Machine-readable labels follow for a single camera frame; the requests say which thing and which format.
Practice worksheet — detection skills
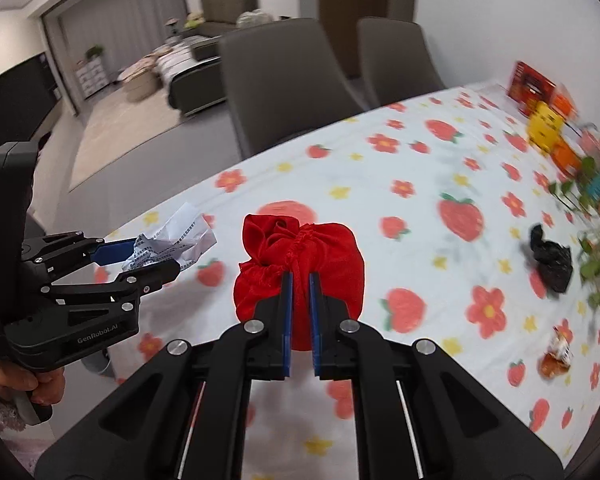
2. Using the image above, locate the grey dining chair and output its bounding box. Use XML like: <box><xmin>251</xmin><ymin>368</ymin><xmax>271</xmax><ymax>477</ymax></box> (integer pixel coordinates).
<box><xmin>356</xmin><ymin>17</ymin><xmax>446</xmax><ymax>108</ymax></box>
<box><xmin>217</xmin><ymin>17</ymin><xmax>368</xmax><ymax>161</ymax></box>

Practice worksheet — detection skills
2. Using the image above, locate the teal packet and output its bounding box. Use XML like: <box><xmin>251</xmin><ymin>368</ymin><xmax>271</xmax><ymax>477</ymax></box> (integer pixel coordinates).
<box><xmin>580</xmin><ymin>165</ymin><xmax>600</xmax><ymax>216</ymax></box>

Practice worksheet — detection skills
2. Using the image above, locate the black plastic bag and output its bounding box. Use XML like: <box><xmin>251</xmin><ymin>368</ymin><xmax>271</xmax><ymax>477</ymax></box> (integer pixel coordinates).
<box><xmin>529</xmin><ymin>224</ymin><xmax>573</xmax><ymax>295</ymax></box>

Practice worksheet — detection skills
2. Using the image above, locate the white drawer cabinet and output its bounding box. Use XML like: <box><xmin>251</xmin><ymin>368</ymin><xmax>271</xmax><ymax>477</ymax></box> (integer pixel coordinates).
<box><xmin>75</xmin><ymin>57</ymin><xmax>108</xmax><ymax>96</ymax></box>

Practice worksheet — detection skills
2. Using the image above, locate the orange white snack packet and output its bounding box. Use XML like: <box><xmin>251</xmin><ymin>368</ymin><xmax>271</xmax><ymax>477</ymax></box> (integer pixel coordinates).
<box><xmin>540</xmin><ymin>325</ymin><xmax>576</xmax><ymax>378</ymax></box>

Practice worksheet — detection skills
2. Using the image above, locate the beige floor rug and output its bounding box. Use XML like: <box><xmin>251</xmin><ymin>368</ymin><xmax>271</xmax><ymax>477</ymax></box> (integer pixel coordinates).
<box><xmin>70</xmin><ymin>95</ymin><xmax>231</xmax><ymax>193</ymax></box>

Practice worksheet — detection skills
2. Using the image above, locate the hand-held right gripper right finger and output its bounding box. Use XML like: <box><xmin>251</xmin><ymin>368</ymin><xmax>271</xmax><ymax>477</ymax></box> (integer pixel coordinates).
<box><xmin>309</xmin><ymin>271</ymin><xmax>566</xmax><ymax>480</ymax></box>

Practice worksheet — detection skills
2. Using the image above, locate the person's left hand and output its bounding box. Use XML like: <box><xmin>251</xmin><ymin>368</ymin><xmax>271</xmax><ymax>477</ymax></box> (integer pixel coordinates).
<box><xmin>0</xmin><ymin>360</ymin><xmax>67</xmax><ymax>406</ymax></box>

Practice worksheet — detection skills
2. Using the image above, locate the grey sofa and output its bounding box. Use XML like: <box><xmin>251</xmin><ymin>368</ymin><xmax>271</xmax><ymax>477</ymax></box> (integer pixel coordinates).
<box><xmin>167</xmin><ymin>0</ymin><xmax>281</xmax><ymax>116</ymax></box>

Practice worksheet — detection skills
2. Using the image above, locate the floral strawberry tablecloth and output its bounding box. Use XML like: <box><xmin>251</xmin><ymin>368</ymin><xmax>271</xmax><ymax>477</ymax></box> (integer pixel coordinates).
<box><xmin>92</xmin><ymin>80</ymin><xmax>600</xmax><ymax>480</ymax></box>

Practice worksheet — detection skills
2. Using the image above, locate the red velvet drawstring pouch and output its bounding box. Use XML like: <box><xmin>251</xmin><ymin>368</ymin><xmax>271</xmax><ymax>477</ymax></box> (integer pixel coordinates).
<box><xmin>233</xmin><ymin>214</ymin><xmax>366</xmax><ymax>351</ymax></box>

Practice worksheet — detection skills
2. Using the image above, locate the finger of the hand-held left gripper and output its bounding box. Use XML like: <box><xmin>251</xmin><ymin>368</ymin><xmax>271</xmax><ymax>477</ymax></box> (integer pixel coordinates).
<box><xmin>22</xmin><ymin>231</ymin><xmax>137</xmax><ymax>281</ymax></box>
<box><xmin>42</xmin><ymin>260</ymin><xmax>181</xmax><ymax>307</ymax></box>

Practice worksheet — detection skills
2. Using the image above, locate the white printed wrapper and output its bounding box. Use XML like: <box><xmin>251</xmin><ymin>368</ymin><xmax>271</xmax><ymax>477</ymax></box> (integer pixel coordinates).
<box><xmin>120</xmin><ymin>202</ymin><xmax>217</xmax><ymax>273</ymax></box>

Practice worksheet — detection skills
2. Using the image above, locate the beige pouf with floral blanket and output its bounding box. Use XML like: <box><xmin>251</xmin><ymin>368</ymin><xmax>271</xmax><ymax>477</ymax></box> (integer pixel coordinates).
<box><xmin>117</xmin><ymin>55</ymin><xmax>161</xmax><ymax>101</ymax></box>

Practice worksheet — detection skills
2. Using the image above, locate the brown wooden door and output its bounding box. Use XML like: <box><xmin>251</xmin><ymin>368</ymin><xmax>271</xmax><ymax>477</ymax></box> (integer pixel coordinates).
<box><xmin>317</xmin><ymin>0</ymin><xmax>381</xmax><ymax>81</ymax></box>

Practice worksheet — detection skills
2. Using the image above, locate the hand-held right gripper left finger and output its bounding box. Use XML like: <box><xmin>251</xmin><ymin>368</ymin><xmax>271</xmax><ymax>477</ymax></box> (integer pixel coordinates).
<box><xmin>34</xmin><ymin>270</ymin><xmax>295</xmax><ymax>480</ymax></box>

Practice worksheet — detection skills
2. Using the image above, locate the grey curtain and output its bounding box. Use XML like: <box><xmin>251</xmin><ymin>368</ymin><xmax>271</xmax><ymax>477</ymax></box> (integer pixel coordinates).
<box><xmin>60</xmin><ymin>0</ymin><xmax>188</xmax><ymax>86</ymax></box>

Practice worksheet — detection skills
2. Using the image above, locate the red box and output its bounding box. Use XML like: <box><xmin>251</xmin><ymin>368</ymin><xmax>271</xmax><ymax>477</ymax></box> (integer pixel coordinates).
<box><xmin>507</xmin><ymin>61</ymin><xmax>556</xmax><ymax>113</ymax></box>

